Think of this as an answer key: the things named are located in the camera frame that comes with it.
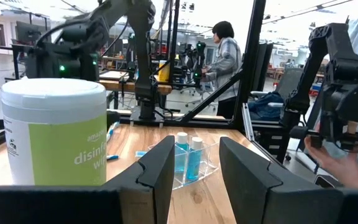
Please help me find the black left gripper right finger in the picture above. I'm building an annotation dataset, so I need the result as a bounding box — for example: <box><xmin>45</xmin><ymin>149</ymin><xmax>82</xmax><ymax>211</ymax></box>
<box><xmin>219</xmin><ymin>136</ymin><xmax>344</xmax><ymax>224</ymax></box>

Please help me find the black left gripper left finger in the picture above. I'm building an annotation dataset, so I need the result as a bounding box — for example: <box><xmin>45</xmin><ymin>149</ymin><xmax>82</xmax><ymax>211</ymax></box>
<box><xmin>103</xmin><ymin>135</ymin><xmax>176</xmax><ymax>224</ymax></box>

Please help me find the black computer monitor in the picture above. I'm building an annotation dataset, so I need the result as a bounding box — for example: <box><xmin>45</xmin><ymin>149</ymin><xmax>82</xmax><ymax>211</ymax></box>
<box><xmin>15</xmin><ymin>21</ymin><xmax>42</xmax><ymax>44</ymax></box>

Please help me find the grey chair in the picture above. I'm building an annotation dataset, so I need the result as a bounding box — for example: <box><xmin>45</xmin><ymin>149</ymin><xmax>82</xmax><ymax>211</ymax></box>
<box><xmin>275</xmin><ymin>67</ymin><xmax>304</xmax><ymax>101</ymax></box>

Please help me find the background wooden table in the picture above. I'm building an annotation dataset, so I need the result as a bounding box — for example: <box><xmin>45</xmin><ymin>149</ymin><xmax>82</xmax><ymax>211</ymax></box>
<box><xmin>99</xmin><ymin>70</ymin><xmax>173</xmax><ymax>96</ymax></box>

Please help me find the person's hand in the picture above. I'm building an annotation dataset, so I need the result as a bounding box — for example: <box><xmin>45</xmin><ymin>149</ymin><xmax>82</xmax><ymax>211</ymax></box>
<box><xmin>303</xmin><ymin>136</ymin><xmax>358</xmax><ymax>190</ymax></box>

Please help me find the yellow container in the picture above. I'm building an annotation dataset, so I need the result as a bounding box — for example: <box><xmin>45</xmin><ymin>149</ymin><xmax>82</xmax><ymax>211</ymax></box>
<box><xmin>157</xmin><ymin>60</ymin><xmax>171</xmax><ymax>83</ymax></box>

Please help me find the small blue mouthwash bottle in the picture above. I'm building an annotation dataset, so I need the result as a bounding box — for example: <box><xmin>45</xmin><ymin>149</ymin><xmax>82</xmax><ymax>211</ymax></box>
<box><xmin>186</xmin><ymin>136</ymin><xmax>204</xmax><ymax>182</ymax></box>
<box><xmin>175</xmin><ymin>131</ymin><xmax>190</xmax><ymax>174</ymax></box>

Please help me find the blue cloth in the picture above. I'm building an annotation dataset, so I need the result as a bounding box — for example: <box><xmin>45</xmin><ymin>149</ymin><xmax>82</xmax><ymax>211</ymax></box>
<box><xmin>247</xmin><ymin>91</ymin><xmax>287</xmax><ymax>122</ymax></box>

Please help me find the light green cylindrical cup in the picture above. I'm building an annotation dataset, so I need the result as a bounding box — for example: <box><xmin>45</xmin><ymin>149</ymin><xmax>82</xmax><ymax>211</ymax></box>
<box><xmin>0</xmin><ymin>77</ymin><xmax>108</xmax><ymax>187</ymax></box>

